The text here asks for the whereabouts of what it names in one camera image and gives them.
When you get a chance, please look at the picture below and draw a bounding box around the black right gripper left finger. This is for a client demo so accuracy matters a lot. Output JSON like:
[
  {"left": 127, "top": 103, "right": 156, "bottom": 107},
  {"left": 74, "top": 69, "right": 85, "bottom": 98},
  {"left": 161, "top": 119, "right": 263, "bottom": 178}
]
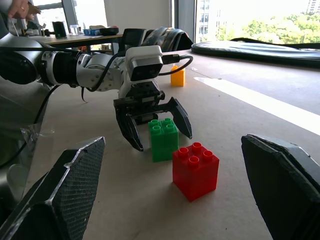
[{"left": 0, "top": 136, "right": 106, "bottom": 240}]

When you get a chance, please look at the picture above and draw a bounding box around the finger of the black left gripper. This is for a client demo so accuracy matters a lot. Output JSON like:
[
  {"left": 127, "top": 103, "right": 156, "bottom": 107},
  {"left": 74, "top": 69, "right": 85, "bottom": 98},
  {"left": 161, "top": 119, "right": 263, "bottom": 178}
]
[
  {"left": 114, "top": 107, "right": 145, "bottom": 153},
  {"left": 166, "top": 96, "right": 194, "bottom": 140}
]

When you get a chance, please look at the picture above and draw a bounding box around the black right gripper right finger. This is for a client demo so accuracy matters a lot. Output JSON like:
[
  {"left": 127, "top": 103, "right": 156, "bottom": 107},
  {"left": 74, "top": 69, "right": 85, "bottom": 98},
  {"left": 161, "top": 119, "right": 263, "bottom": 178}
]
[{"left": 240, "top": 133, "right": 320, "bottom": 240}]

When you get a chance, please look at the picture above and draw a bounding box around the bystander bare hand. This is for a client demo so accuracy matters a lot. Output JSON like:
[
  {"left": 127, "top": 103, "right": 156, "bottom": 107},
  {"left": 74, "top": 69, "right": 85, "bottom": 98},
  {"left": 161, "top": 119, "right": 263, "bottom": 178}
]
[{"left": 7, "top": 0, "right": 42, "bottom": 18}]

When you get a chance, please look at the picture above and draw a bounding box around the green toy brick cube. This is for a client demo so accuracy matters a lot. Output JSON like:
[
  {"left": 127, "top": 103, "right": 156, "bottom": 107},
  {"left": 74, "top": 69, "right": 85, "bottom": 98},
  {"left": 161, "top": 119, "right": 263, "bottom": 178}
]
[{"left": 147, "top": 118, "right": 180, "bottom": 163}]

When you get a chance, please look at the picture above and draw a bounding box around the yellow toy brick cube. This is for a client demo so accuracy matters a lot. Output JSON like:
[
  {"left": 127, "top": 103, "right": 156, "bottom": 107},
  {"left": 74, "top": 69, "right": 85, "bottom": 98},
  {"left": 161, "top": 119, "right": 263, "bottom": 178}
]
[{"left": 170, "top": 64, "right": 186, "bottom": 88}]

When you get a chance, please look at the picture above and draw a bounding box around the black box monitor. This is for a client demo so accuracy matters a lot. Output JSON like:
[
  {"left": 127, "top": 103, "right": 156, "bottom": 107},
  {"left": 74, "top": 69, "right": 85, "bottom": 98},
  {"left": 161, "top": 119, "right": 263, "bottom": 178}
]
[{"left": 122, "top": 28, "right": 147, "bottom": 55}]

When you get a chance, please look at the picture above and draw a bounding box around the red toy brick cube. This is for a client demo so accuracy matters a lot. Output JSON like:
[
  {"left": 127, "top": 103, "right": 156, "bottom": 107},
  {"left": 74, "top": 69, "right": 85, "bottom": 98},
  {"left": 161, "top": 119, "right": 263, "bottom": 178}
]
[{"left": 172, "top": 141, "right": 220, "bottom": 203}]

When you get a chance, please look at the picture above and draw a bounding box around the camouflage fabric bag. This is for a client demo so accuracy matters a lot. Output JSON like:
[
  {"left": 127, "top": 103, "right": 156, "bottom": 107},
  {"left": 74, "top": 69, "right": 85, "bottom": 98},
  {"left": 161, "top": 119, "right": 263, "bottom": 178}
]
[{"left": 141, "top": 26, "right": 194, "bottom": 55}]

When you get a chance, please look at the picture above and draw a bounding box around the clear plastic tape scrap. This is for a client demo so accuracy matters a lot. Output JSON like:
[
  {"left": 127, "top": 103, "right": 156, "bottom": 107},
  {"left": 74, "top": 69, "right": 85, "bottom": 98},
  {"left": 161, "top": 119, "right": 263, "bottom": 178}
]
[{"left": 20, "top": 123, "right": 55, "bottom": 144}]

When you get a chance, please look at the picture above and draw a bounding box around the black oval pouch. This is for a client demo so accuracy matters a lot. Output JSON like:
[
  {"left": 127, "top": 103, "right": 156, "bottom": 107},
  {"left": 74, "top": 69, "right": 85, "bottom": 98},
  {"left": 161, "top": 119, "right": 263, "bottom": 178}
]
[{"left": 99, "top": 27, "right": 120, "bottom": 36}]

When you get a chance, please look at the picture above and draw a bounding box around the wooden background desk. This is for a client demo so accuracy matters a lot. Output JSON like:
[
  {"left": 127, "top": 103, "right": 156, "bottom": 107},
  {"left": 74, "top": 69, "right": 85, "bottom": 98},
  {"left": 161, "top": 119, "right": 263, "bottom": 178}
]
[{"left": 41, "top": 33, "right": 125, "bottom": 47}]

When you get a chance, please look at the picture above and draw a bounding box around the silver robot body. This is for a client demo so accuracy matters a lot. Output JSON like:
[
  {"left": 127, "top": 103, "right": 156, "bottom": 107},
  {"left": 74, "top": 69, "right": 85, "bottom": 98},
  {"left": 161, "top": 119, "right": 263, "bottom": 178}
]
[{"left": 0, "top": 74, "right": 52, "bottom": 226}]

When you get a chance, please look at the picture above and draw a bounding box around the black round flat disc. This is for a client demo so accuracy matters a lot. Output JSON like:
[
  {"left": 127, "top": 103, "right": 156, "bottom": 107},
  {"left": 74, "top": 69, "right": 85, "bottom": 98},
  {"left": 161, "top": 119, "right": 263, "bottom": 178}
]
[{"left": 190, "top": 37, "right": 320, "bottom": 69}]

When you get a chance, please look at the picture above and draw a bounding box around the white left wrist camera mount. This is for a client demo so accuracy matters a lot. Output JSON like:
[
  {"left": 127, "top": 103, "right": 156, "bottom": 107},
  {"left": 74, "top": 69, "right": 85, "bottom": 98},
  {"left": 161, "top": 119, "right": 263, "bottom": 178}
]
[{"left": 118, "top": 45, "right": 164, "bottom": 99}]

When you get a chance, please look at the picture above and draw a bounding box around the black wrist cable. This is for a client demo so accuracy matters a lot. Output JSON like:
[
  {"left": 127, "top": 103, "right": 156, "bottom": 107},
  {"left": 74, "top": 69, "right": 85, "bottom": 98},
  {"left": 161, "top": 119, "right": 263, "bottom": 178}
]
[{"left": 84, "top": 52, "right": 195, "bottom": 94}]

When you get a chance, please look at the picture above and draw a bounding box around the black hanging cable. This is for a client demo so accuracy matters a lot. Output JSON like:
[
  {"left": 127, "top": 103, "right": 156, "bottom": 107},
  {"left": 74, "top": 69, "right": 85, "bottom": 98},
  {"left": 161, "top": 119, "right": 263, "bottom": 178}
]
[{"left": 0, "top": 84, "right": 61, "bottom": 169}]

